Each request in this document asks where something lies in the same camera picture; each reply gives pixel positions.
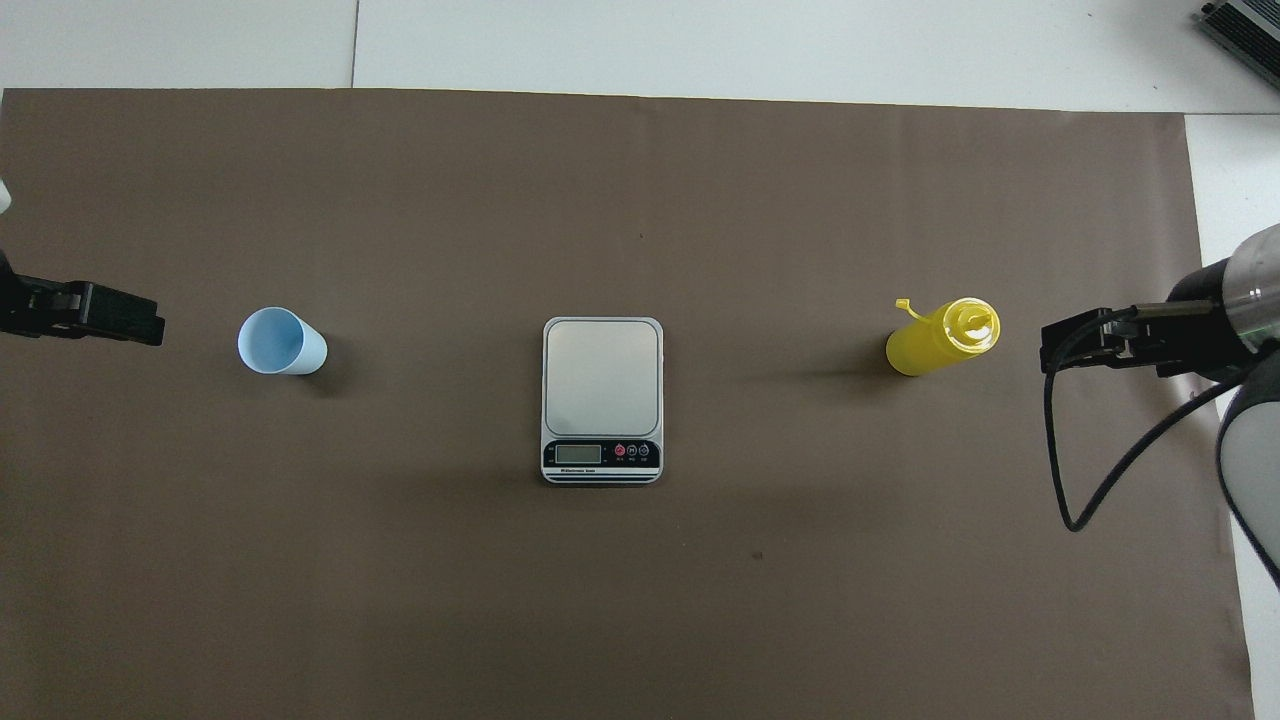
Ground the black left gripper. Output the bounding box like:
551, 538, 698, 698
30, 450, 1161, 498
0, 250, 167, 347

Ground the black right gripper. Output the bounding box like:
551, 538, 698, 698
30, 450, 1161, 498
1040, 258, 1257, 383

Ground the yellow squeeze bottle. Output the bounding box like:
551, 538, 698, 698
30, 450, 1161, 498
885, 296, 1001, 378

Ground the light blue plastic cup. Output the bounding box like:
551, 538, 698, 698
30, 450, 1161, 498
237, 306, 329, 376

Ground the silver digital kitchen scale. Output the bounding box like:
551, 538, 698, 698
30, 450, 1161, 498
541, 316, 665, 486

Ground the grey ribbed metal device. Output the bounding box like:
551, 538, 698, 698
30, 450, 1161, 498
1195, 0, 1280, 91

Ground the brown paper table mat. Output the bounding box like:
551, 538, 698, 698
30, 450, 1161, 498
0, 88, 1256, 720

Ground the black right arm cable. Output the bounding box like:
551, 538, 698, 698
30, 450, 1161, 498
1043, 300, 1246, 533

